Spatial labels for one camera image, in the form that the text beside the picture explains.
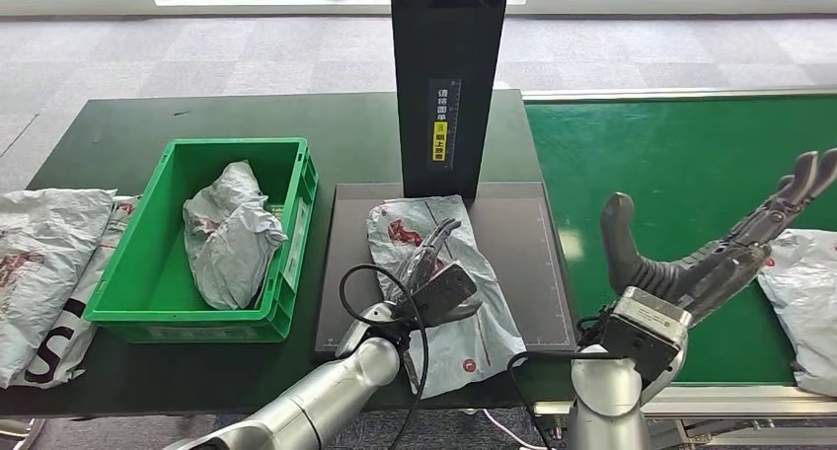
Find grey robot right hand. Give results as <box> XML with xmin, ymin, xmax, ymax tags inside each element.
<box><xmin>600</xmin><ymin>147</ymin><xmax>837</xmax><ymax>328</ymax></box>

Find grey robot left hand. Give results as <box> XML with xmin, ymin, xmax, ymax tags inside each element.
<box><xmin>392</xmin><ymin>218</ymin><xmax>464</xmax><ymax>305</ymax></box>

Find grey parcel bag red lines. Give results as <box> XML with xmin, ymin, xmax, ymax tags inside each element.
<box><xmin>365</xmin><ymin>194</ymin><xmax>528</xmax><ymax>400</ymax></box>

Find large grey parcel black print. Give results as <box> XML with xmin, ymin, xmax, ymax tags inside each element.
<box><xmin>757</xmin><ymin>227</ymin><xmax>837</xmax><ymax>398</ymax></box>

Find small grey parcel bag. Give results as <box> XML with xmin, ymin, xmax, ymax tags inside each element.
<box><xmin>182</xmin><ymin>160</ymin><xmax>289</xmax><ymax>311</ymax></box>

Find black inbound scanner machine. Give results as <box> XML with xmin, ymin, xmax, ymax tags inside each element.
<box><xmin>313</xmin><ymin>0</ymin><xmax>580</xmax><ymax>363</ymax></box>

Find green conveyor belt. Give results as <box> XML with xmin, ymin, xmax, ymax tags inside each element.
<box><xmin>524</xmin><ymin>95</ymin><xmax>837</xmax><ymax>388</ymax></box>

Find grey parcel black letter print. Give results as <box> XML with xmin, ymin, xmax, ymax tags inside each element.
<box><xmin>13</xmin><ymin>196</ymin><xmax>142</xmax><ymax>390</ymax></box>

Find dark green table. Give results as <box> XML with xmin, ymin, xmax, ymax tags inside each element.
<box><xmin>0</xmin><ymin>90</ymin><xmax>576</xmax><ymax>416</ymax></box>

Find green plastic crate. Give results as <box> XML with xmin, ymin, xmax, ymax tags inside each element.
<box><xmin>83</xmin><ymin>137</ymin><xmax>320</xmax><ymax>343</ymax></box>

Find white window sill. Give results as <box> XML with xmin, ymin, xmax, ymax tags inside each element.
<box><xmin>0</xmin><ymin>0</ymin><xmax>837</xmax><ymax>20</ymax></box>

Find curved grey metal base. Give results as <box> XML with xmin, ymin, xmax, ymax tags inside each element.
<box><xmin>0</xmin><ymin>415</ymin><xmax>47</xmax><ymax>450</ymax></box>

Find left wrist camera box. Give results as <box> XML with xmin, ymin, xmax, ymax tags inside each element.
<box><xmin>408</xmin><ymin>262</ymin><xmax>482</xmax><ymax>328</ymax></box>

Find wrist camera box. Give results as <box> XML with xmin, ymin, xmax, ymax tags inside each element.
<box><xmin>408</xmin><ymin>262</ymin><xmax>482</xmax><ymax>328</ymax></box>
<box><xmin>598</xmin><ymin>286</ymin><xmax>693</xmax><ymax>383</ymax></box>

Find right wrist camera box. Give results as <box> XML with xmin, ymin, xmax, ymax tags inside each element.
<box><xmin>598</xmin><ymin>286</ymin><xmax>693</xmax><ymax>383</ymax></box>

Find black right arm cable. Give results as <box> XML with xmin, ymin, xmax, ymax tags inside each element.
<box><xmin>506</xmin><ymin>313</ymin><xmax>629</xmax><ymax>450</ymax></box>

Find white cable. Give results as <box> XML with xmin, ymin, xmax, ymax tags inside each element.
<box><xmin>482</xmin><ymin>409</ymin><xmax>544</xmax><ymax>450</ymax></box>

